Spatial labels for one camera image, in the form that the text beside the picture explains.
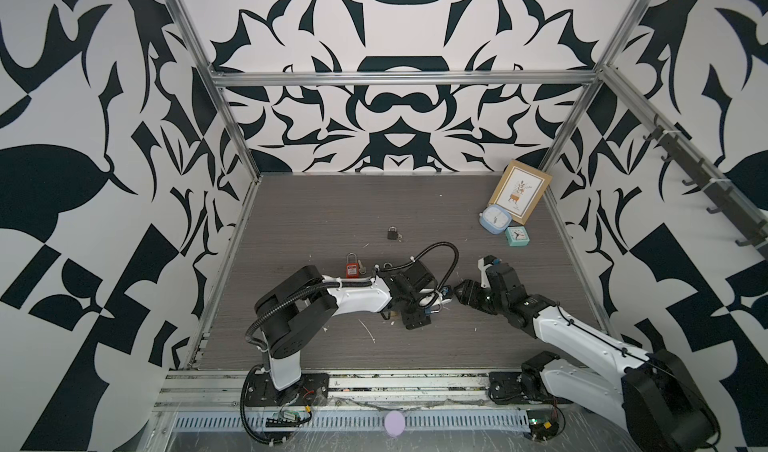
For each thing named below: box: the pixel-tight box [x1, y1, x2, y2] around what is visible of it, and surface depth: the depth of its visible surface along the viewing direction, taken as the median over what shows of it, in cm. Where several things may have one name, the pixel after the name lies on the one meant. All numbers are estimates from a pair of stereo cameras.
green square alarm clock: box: [505, 226, 531, 247], surface depth 104 cm
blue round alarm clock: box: [479, 204, 513, 235], surface depth 107 cm
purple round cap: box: [384, 410, 406, 437], surface depth 64 cm
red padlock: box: [345, 252, 361, 279], surface depth 97 cm
